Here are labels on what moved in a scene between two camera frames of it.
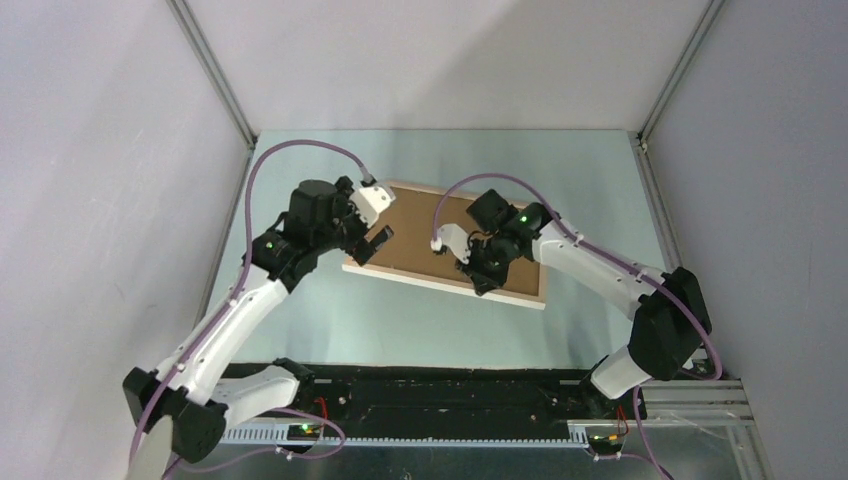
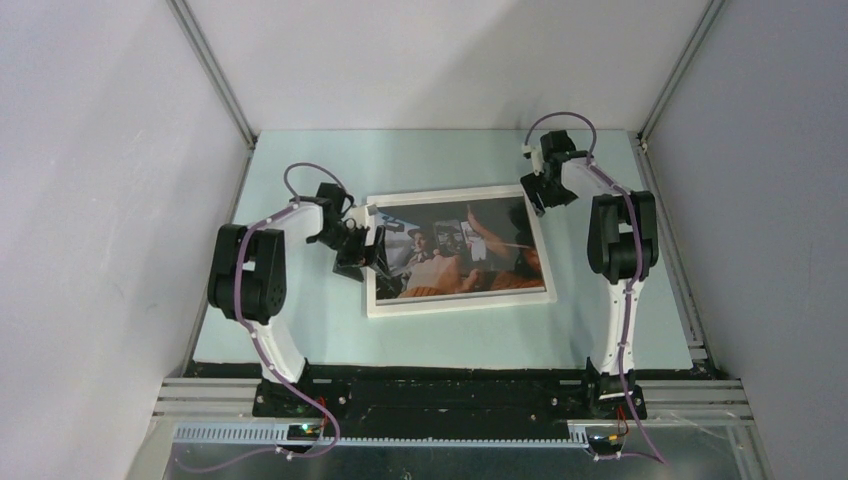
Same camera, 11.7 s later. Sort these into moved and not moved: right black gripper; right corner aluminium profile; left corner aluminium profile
Moved: right black gripper
Not moved: left corner aluminium profile; right corner aluminium profile
